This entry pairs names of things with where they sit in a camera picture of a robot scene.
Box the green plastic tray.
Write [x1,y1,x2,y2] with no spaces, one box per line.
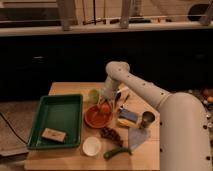
[27,94,83,150]

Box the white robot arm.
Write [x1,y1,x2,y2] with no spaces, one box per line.
[101,61,213,171]

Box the red apple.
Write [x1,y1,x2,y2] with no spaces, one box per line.
[100,103,111,114]

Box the grey cloth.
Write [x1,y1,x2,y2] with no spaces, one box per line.
[128,128,151,151]

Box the metal cup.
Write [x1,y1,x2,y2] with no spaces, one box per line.
[141,111,155,128]

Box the dark grape bunch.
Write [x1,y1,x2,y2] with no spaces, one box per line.
[100,127,123,146]

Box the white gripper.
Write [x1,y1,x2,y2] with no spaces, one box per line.
[101,80,119,100]

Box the white small bowl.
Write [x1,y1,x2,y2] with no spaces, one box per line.
[82,137,101,157]

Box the black handled utensil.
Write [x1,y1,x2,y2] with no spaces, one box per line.
[120,94,130,108]

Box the green pear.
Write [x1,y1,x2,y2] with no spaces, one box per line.
[88,89,100,104]

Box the brown sponge block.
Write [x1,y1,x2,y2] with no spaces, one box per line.
[41,128,66,143]

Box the wooden table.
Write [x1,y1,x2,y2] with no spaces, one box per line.
[24,82,160,171]

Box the black cable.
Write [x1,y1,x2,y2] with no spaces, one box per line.
[0,112,29,145]

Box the red bowl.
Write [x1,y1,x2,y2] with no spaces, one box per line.
[84,105,113,129]

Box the blue yellow sponge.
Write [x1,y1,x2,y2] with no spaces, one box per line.
[117,108,140,128]

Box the green cucumber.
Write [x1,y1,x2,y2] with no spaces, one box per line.
[103,147,132,160]

